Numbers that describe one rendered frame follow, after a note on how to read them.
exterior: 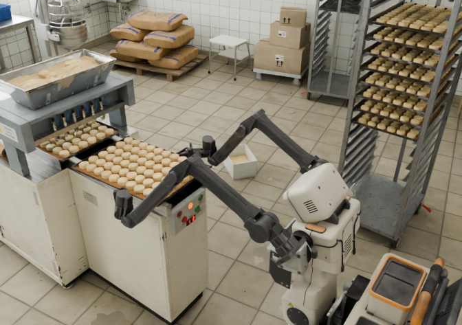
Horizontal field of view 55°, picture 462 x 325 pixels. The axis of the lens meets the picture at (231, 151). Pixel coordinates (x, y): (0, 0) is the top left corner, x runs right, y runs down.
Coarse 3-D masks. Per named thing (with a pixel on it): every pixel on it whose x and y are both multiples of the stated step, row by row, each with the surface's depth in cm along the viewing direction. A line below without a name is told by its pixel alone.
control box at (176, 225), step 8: (200, 192) 222; (184, 200) 216; (192, 200) 218; (176, 208) 211; (184, 208) 214; (192, 208) 220; (200, 208) 226; (176, 216) 210; (192, 216) 222; (176, 224) 212; (184, 224) 218; (176, 232) 214
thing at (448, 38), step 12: (456, 0) 217; (456, 12) 219; (444, 48) 230; (444, 60) 232; (432, 84) 241; (432, 96) 243; (432, 108) 247; (420, 132) 256; (420, 144) 259; (408, 180) 273; (408, 192) 276; (396, 228) 293; (396, 240) 297
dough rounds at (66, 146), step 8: (80, 128) 261; (88, 128) 260; (96, 128) 263; (104, 128) 261; (112, 128) 260; (64, 136) 253; (72, 136) 252; (80, 136) 255; (88, 136) 252; (96, 136) 254; (104, 136) 255; (40, 144) 245; (48, 144) 244; (56, 144) 246; (64, 144) 244; (72, 144) 248; (80, 144) 245; (88, 144) 248; (48, 152) 241; (56, 152) 238; (64, 152) 238; (72, 152) 240
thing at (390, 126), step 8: (360, 120) 281; (368, 120) 285; (376, 120) 281; (384, 120) 281; (392, 120) 286; (384, 128) 275; (392, 128) 272; (400, 128) 274; (408, 128) 273; (408, 136) 266; (416, 136) 268
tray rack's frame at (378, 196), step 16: (400, 0) 291; (448, 112) 302; (400, 160) 340; (432, 160) 323; (368, 176) 358; (368, 192) 339; (384, 192) 339; (368, 208) 322; (384, 208) 322; (416, 208) 324; (368, 224) 307; (384, 224) 307; (400, 240) 307
